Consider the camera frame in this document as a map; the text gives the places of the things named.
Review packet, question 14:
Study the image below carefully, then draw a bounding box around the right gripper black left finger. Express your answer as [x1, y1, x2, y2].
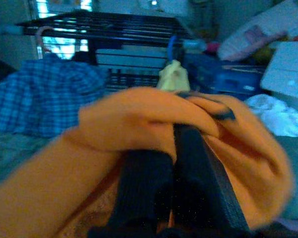
[106, 148, 176, 231]

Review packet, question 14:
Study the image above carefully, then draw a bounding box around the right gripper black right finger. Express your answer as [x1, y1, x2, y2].
[172, 123, 251, 233]

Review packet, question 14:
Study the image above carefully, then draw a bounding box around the orange shirt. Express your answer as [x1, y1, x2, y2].
[0, 86, 296, 238]

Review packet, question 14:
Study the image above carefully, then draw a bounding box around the blue plastic hanger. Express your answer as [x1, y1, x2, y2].
[167, 34, 178, 61]

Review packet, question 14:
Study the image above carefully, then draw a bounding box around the pink plastic hanger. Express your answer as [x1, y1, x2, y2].
[34, 25, 55, 59]

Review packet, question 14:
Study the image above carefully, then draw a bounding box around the white crumpled cloth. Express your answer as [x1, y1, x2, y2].
[244, 93, 298, 137]

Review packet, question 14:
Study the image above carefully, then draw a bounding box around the blue plastic storage box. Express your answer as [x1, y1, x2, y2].
[186, 54, 266, 100]

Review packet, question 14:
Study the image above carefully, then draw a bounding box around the yellow shirt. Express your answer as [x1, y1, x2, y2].
[156, 59, 191, 92]

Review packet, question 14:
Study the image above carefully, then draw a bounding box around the blue plaid shirt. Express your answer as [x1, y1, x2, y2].
[0, 53, 110, 138]

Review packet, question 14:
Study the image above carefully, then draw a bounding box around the grey white plastic bin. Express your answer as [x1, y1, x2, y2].
[259, 41, 298, 107]

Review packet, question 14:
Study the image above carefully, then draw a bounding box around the black metal drying rack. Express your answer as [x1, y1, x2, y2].
[16, 9, 197, 92]

